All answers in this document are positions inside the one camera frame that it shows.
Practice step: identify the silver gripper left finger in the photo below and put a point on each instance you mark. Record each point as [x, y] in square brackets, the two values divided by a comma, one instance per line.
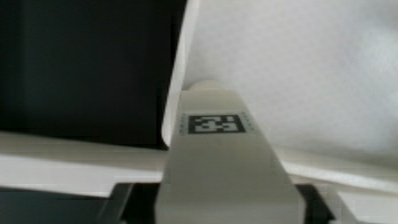
[128, 207]

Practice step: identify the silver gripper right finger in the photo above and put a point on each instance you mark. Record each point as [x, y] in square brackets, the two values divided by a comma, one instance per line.
[318, 213]

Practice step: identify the white desk leg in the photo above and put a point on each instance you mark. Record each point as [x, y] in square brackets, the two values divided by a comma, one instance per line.
[225, 186]

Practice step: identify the white desk top tray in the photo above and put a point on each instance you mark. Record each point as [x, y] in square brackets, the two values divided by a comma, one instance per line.
[302, 53]

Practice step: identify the white L-shaped fence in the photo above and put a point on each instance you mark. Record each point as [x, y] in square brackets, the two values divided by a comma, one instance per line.
[66, 166]

